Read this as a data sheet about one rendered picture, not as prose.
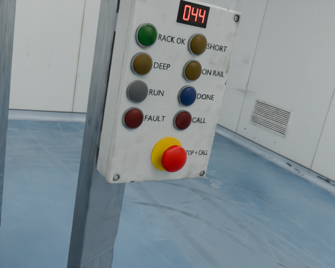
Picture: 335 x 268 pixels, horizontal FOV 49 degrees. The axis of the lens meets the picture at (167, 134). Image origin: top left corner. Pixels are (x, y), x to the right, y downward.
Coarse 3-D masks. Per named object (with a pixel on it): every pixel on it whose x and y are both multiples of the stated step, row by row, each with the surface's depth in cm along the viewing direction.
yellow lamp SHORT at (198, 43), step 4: (196, 36) 49; (200, 36) 49; (192, 40) 49; (196, 40) 49; (200, 40) 49; (204, 40) 50; (192, 44) 49; (196, 44) 49; (200, 44) 49; (204, 44) 50; (192, 48) 49; (196, 48) 49; (200, 48) 50; (204, 48) 50; (192, 52) 50; (196, 52) 50; (200, 52) 50
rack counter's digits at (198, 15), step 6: (186, 6) 47; (192, 6) 48; (186, 12) 47; (192, 12) 48; (198, 12) 48; (204, 12) 49; (186, 18) 48; (192, 18) 48; (198, 18) 49; (204, 18) 49
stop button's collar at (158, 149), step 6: (168, 138) 52; (174, 138) 53; (156, 144) 52; (162, 144) 52; (168, 144) 53; (174, 144) 53; (180, 144) 54; (156, 150) 52; (162, 150) 52; (186, 150) 55; (192, 150) 56; (156, 156) 52; (156, 162) 53; (162, 168) 53
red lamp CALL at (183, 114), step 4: (184, 112) 52; (180, 116) 52; (184, 116) 52; (188, 116) 52; (176, 120) 52; (180, 120) 52; (184, 120) 52; (188, 120) 53; (176, 124) 52; (180, 124) 52; (184, 124) 52; (188, 124) 53; (180, 128) 52; (184, 128) 53
